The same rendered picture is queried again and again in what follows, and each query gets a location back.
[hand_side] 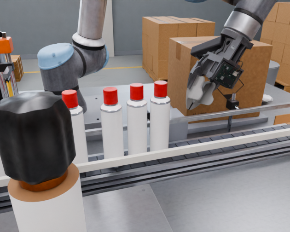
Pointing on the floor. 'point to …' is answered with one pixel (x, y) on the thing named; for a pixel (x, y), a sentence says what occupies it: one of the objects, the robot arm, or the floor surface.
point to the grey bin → (272, 72)
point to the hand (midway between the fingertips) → (189, 104)
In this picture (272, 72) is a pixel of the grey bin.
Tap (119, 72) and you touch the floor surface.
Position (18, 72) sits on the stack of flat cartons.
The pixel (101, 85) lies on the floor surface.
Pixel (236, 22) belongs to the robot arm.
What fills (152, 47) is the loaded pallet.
